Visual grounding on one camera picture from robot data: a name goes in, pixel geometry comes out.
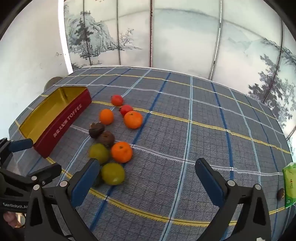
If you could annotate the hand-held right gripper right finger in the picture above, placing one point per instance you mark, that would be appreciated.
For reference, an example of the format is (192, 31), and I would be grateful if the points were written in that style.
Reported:
(209, 183)

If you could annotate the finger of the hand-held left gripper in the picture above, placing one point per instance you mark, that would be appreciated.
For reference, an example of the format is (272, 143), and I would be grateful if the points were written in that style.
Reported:
(47, 171)
(20, 144)

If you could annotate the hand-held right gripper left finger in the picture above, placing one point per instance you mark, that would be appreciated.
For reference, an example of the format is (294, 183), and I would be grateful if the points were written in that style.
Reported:
(85, 180)

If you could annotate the green tomato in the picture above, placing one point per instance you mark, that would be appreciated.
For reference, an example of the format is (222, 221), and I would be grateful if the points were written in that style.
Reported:
(112, 173)
(99, 153)

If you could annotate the red and gold tin box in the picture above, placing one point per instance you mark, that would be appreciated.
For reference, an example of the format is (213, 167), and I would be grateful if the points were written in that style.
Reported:
(67, 115)

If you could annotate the small smooth orange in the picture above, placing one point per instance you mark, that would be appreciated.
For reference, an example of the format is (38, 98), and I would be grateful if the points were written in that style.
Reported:
(106, 116)

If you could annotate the large orange mandarin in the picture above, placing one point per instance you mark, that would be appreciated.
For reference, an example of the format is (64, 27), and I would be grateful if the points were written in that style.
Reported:
(133, 119)

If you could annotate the person's left hand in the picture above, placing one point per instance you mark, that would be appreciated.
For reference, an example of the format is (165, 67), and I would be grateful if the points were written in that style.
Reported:
(9, 219)

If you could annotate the grey plaid tablecloth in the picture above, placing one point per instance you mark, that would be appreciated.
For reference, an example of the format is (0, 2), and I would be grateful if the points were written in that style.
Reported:
(185, 139)

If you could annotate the round brown stool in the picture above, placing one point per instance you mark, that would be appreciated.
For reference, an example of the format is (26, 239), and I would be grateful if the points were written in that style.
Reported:
(52, 81)

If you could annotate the green snack packet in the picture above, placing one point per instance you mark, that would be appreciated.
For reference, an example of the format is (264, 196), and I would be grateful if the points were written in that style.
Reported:
(290, 184)

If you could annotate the red tomato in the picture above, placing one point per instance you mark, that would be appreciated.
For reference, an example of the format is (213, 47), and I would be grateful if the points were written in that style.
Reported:
(117, 100)
(126, 110)

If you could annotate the painted landscape folding screen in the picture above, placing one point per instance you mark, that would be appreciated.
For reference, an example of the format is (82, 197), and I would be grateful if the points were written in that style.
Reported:
(185, 34)

